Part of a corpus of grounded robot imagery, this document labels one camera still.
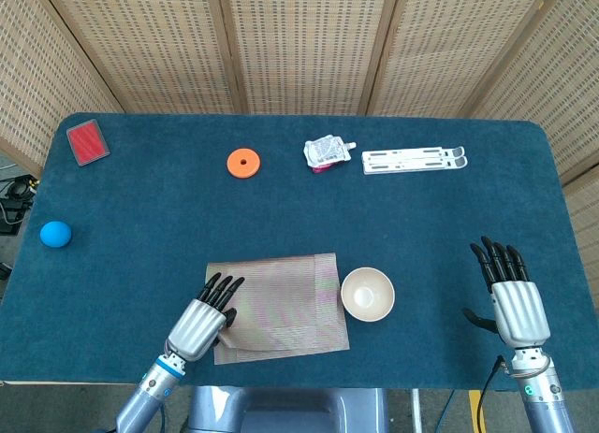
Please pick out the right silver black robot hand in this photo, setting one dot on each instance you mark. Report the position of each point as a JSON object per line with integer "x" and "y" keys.
{"x": 519, "y": 311}

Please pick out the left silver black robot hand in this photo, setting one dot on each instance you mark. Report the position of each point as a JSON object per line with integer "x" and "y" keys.
{"x": 194, "y": 327}

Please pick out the brown woven placemat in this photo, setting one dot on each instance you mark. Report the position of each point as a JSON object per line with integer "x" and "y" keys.
{"x": 290, "y": 307}

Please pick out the white round bowl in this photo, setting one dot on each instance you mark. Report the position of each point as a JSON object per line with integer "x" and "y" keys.
{"x": 367, "y": 295}

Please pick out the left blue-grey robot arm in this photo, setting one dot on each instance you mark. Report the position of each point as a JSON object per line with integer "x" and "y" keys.
{"x": 145, "y": 398}

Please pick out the yellow floor tape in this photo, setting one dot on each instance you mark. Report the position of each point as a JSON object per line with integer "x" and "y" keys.
{"x": 477, "y": 412}

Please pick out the blue-grey robot torso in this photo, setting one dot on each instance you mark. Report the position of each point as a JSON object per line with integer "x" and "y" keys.
{"x": 281, "y": 412}

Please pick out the teal table cover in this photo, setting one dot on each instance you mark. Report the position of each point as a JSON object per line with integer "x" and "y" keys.
{"x": 421, "y": 218}

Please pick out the orange disc with hole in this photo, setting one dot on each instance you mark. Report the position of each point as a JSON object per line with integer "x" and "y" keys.
{"x": 234, "y": 167}

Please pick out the blue ball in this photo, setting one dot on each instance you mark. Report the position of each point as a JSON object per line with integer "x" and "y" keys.
{"x": 55, "y": 234}

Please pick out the white folding laptop stand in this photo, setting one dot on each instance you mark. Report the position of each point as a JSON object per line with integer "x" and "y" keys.
{"x": 407, "y": 162}

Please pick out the red card box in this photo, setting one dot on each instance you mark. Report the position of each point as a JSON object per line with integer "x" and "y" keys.
{"x": 87, "y": 142}

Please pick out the silver spout pouch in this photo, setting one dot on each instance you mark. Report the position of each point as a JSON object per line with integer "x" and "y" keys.
{"x": 325, "y": 151}

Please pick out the woven wooden folding screen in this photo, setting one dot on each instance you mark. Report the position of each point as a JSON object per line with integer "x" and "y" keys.
{"x": 304, "y": 45}

